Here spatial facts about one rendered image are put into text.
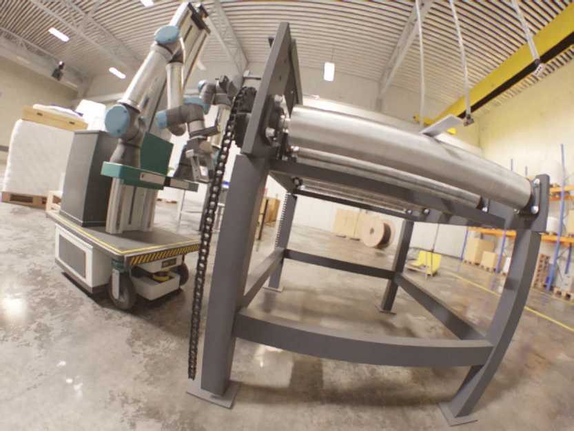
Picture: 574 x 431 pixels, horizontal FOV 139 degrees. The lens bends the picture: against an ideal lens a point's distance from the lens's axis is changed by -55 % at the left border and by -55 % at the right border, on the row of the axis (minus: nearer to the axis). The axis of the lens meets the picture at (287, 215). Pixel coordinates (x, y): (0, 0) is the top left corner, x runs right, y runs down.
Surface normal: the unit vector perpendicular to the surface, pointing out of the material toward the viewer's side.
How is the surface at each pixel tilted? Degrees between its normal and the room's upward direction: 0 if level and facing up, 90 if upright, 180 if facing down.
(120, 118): 97
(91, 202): 90
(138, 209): 90
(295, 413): 0
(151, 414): 0
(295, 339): 90
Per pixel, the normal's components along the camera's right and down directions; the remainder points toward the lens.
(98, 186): 0.96, 0.22
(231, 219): -0.11, 0.00
